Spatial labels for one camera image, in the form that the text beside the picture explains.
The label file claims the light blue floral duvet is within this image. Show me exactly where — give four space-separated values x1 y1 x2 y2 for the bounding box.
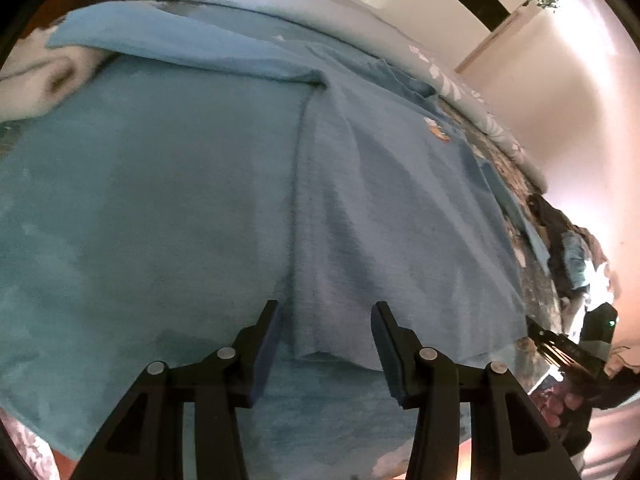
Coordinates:
95 0 549 192

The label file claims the light blue t-shirt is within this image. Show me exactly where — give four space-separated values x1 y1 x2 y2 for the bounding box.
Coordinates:
46 1 527 372

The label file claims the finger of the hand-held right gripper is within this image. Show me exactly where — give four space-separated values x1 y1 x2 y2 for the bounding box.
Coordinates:
526 316 581 372

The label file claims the pile of dark clothes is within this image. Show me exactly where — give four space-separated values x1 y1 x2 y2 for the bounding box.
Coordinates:
529 194 612 302

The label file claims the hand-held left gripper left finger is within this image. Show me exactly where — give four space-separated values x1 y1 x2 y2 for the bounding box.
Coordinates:
70 300 282 480

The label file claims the person's right hand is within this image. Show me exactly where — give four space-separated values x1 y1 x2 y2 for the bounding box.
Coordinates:
542 387 585 430

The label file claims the teal plush blanket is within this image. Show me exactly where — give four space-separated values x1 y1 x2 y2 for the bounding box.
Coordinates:
0 52 473 480

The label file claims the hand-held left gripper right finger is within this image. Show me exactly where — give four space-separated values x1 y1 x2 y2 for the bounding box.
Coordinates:
370 302 581 480

